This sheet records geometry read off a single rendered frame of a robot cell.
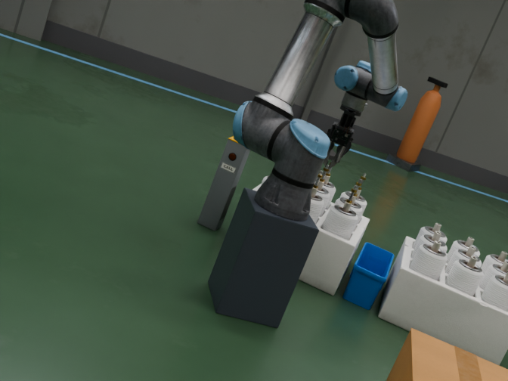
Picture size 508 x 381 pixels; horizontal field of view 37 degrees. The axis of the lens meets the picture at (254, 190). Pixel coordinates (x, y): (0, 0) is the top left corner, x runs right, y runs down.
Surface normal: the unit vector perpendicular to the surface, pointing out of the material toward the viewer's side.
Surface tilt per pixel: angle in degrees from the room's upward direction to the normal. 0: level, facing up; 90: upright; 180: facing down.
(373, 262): 88
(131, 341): 0
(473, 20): 90
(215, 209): 90
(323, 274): 90
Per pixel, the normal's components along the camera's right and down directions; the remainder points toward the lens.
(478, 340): -0.24, 0.19
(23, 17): 0.18, 0.34
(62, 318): 0.35, -0.90
